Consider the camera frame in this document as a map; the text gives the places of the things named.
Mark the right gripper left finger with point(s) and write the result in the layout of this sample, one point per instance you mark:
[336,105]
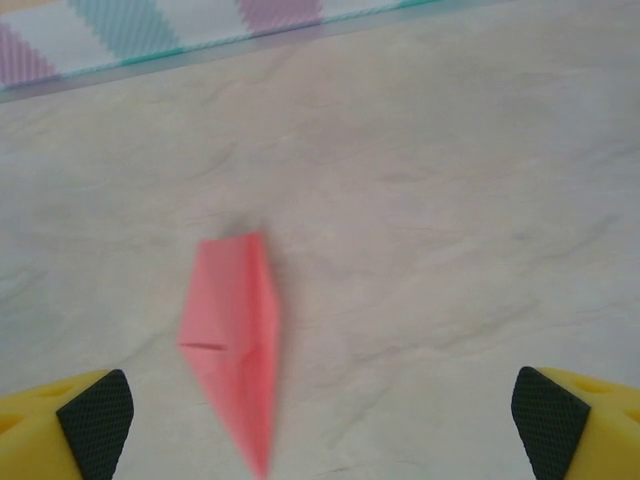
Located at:
[60,430]

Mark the pink paper sheet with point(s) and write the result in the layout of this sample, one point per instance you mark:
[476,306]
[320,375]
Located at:
[235,310]

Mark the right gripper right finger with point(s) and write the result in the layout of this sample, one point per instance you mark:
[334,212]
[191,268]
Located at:
[580,430]

